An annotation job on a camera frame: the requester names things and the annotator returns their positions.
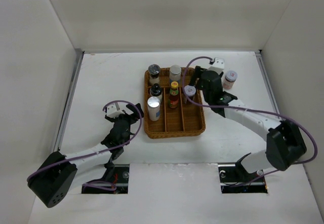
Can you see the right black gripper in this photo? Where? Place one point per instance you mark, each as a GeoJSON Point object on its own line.
{"type": "Point", "coordinates": [197, 74]}

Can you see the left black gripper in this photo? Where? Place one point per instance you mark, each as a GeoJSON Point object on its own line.
{"type": "Point", "coordinates": [135, 113]}

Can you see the silver-lid salt shaker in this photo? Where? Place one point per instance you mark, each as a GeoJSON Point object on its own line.
{"type": "Point", "coordinates": [175, 73]}
{"type": "Point", "coordinates": [153, 104]}

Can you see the red-label spice jar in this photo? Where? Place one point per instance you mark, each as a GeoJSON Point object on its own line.
{"type": "Point", "coordinates": [190, 91]}
{"type": "Point", "coordinates": [229, 79]}

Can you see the black-cap white spice jar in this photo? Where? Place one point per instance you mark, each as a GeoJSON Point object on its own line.
{"type": "Point", "coordinates": [156, 91]}

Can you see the yellow-cap red sauce bottle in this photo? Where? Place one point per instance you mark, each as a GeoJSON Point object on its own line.
{"type": "Point", "coordinates": [173, 100]}

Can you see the clear-lid white spice jar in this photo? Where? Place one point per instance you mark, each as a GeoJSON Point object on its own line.
{"type": "Point", "coordinates": [154, 71]}

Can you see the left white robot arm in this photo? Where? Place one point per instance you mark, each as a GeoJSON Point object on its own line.
{"type": "Point", "coordinates": [91, 168]}

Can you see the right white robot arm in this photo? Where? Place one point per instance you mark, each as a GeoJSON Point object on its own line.
{"type": "Point", "coordinates": [284, 142]}

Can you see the brown wicker tray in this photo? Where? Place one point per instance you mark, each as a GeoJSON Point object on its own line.
{"type": "Point", "coordinates": [185, 120]}

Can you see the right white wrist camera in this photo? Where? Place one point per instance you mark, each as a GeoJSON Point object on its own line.
{"type": "Point", "coordinates": [217, 65]}

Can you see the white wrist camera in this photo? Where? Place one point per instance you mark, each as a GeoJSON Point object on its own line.
{"type": "Point", "coordinates": [217, 65]}
{"type": "Point", "coordinates": [113, 110]}

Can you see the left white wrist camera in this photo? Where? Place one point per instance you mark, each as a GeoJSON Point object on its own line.
{"type": "Point", "coordinates": [113, 110]}

